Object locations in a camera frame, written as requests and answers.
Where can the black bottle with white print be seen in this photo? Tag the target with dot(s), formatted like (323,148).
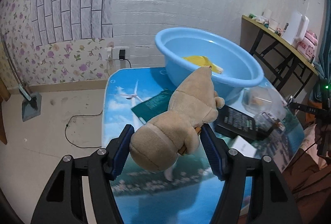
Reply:
(238,120)

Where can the yellow top desk black legs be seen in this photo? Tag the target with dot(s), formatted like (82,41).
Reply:
(248,32)

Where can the beige plush toy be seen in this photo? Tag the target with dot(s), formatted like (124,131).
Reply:
(181,110)

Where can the black wall charger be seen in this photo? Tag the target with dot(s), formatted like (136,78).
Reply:
(121,54)

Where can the pink cartoon box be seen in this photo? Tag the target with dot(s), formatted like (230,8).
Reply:
(307,45)

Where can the dark green packet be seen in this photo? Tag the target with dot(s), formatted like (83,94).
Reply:
(152,105)

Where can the yellow cloth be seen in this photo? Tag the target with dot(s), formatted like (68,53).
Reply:
(196,60)

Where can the white wall charger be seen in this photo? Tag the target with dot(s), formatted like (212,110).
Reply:
(110,53)

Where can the light blue plastic basin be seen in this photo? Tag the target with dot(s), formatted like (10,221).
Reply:
(232,58)

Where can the teal curtain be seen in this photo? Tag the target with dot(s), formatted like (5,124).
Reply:
(323,58)

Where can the brown wooden door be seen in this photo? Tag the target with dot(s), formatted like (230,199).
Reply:
(2,123)

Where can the small white box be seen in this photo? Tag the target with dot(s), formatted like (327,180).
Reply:
(243,146)

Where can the brown patterned blanket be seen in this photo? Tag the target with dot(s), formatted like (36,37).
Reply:
(310,187)

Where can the clear plastic box of sticks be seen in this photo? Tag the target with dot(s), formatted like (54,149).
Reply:
(258,101)

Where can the crumpled white wrapper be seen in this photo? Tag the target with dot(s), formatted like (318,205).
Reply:
(260,19)

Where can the white appliance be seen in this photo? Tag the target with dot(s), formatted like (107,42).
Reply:
(294,27)

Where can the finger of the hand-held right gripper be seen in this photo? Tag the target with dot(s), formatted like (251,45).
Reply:
(310,109)

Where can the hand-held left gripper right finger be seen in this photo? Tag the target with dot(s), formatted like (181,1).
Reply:
(210,149)

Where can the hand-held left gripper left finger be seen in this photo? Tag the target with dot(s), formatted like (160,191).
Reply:
(124,147)

